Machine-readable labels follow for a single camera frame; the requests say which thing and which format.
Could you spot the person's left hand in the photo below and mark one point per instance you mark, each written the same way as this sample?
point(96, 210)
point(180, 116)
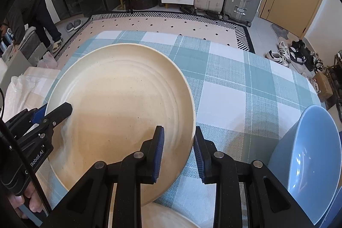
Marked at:
point(32, 201)

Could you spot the cream speckled plate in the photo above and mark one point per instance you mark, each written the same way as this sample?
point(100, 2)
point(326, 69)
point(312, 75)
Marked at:
point(120, 97)
point(165, 217)

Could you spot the small brown cardboard box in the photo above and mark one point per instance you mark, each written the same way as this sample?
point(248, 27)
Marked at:
point(323, 86)

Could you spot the grey slipper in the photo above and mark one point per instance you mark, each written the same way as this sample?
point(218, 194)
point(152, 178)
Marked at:
point(70, 27)
point(77, 23)

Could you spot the white plastic bag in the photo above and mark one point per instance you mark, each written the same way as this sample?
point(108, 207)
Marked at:
point(48, 61)

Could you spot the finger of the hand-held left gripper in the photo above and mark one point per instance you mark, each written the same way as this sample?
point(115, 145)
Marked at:
point(40, 112)
point(61, 111)

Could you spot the teal white checkered tablecloth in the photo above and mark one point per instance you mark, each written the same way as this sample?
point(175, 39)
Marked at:
point(227, 83)

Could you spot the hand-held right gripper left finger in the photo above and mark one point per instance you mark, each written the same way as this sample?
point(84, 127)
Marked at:
point(159, 153)

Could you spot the white black striped sneaker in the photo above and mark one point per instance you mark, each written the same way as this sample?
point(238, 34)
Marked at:
point(284, 49)
point(276, 58)

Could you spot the wooden shoe rack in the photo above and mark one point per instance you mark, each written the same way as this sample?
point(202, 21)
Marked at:
point(336, 75)

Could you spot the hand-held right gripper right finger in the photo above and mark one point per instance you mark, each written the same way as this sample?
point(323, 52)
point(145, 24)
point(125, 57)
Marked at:
point(199, 156)

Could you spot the grey door mat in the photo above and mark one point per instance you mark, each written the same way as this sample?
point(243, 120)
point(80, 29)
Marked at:
point(280, 31)

